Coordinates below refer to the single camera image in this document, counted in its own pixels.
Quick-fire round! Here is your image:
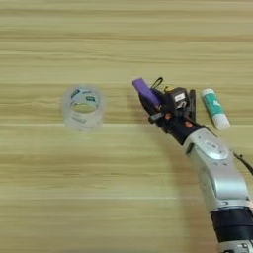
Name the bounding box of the black box with white label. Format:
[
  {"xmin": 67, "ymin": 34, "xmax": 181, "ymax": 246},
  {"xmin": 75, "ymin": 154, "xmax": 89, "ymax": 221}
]
[{"xmin": 164, "ymin": 86, "xmax": 190, "ymax": 115}]

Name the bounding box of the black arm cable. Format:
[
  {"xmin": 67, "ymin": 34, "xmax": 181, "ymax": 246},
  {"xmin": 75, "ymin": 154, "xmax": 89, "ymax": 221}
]
[{"xmin": 232, "ymin": 151, "xmax": 253, "ymax": 176}]

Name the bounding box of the white green glue stick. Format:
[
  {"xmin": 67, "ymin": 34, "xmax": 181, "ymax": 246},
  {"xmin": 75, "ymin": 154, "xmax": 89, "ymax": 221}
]
[{"xmin": 201, "ymin": 88, "xmax": 231, "ymax": 130}]

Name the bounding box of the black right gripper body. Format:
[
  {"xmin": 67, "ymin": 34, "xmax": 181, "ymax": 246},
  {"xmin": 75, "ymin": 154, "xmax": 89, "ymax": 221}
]
[{"xmin": 157, "ymin": 113, "xmax": 208, "ymax": 146}]

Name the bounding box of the purple eraser block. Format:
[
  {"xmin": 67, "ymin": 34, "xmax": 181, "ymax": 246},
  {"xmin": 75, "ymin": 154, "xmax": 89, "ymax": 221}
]
[{"xmin": 131, "ymin": 77, "xmax": 163, "ymax": 107}]

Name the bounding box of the black marker pen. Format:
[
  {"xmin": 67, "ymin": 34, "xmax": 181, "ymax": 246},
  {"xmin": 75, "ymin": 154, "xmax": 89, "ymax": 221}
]
[{"xmin": 187, "ymin": 88, "xmax": 198, "ymax": 124}]

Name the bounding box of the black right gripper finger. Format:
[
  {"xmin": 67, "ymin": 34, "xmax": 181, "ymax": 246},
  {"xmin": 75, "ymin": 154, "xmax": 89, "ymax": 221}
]
[
  {"xmin": 152, "ymin": 88, "xmax": 168, "ymax": 107},
  {"xmin": 137, "ymin": 93, "xmax": 165, "ymax": 125}
]

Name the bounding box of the clear tape roll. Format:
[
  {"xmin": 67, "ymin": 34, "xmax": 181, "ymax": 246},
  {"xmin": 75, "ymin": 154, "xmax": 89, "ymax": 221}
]
[{"xmin": 61, "ymin": 84, "xmax": 107, "ymax": 132}]

